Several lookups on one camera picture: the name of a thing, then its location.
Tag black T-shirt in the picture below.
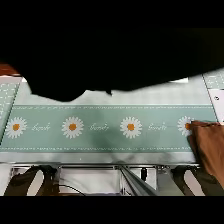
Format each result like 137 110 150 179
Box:
0 27 224 103

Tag brown garment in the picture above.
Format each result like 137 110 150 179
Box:
186 120 224 190

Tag silver frame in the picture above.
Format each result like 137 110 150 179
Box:
0 161 224 197

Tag black cable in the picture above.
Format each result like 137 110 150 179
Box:
53 178 87 196

